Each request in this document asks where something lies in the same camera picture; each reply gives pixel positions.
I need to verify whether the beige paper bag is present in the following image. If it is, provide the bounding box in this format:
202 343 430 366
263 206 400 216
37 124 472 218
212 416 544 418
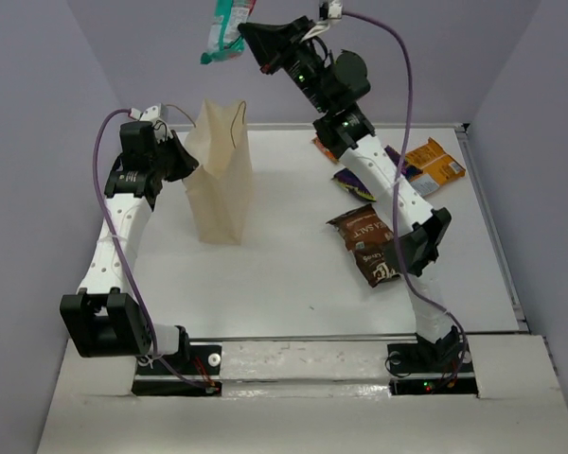
184 99 254 245

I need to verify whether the purple snack bag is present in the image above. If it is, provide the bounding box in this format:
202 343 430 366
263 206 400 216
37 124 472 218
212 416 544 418
332 145 424 202

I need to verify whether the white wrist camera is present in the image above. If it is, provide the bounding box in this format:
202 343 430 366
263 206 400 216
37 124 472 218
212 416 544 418
305 0 343 40
128 103 172 143

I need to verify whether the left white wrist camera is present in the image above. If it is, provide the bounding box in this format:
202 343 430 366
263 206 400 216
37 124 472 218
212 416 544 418
128 103 172 143

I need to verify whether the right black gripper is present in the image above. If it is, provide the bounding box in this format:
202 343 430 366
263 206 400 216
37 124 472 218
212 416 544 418
240 13 334 114

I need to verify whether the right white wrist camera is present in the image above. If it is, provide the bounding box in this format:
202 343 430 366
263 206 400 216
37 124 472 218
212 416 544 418
305 0 343 40

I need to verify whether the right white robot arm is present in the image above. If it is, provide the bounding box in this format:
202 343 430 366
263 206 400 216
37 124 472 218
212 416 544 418
238 16 468 372

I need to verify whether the brown Kettle chips bag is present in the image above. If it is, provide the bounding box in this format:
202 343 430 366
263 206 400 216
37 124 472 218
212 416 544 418
327 204 399 288

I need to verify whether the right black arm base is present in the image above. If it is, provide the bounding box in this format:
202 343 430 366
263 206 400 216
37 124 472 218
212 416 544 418
384 343 478 396

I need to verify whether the orange snack bar packet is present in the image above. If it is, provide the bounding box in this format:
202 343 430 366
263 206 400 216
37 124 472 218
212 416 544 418
402 137 466 198

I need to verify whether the orange red candy packet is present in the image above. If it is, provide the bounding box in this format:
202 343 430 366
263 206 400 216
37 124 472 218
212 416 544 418
311 136 339 164

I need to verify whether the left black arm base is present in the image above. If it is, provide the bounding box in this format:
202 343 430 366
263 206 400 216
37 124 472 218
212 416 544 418
132 342 222 397

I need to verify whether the teal snack packet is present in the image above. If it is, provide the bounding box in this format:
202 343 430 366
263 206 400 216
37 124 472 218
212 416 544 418
200 0 257 65

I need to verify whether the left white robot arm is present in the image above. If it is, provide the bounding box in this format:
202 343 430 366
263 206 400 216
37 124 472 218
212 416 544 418
60 117 198 374

